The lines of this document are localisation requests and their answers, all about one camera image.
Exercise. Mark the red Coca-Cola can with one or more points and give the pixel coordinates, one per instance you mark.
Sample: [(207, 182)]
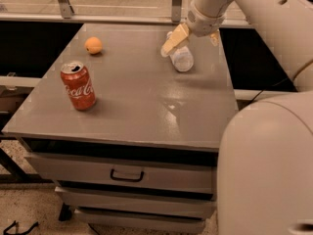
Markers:
[(78, 85)]

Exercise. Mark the black drawer handle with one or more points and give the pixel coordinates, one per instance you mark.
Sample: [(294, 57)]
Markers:
[(126, 176)]

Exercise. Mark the orange fruit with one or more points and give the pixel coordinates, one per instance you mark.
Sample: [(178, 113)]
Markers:
[(93, 45)]

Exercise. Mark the metal window railing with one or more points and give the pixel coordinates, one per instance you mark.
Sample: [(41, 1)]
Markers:
[(96, 11)]

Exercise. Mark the clear plastic water bottle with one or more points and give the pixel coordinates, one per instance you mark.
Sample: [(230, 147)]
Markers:
[(181, 58)]

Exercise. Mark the grey drawer cabinet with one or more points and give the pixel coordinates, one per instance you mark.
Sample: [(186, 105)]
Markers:
[(148, 117)]

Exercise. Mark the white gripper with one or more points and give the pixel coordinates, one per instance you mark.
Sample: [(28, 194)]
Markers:
[(205, 24)]

